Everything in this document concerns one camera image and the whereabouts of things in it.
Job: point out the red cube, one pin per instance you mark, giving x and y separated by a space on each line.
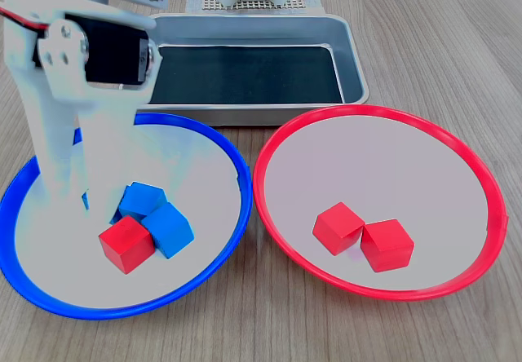
387 244
126 244
336 227

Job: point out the blue cube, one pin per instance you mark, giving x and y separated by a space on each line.
169 227
85 199
142 199

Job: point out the blue-rimmed white plate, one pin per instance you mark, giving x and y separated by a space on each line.
195 182

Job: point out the black tray mat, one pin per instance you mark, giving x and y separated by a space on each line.
244 76

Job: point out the steel tray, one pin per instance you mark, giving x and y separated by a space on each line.
244 32

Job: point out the red-rimmed white plate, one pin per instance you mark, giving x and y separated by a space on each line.
367 154

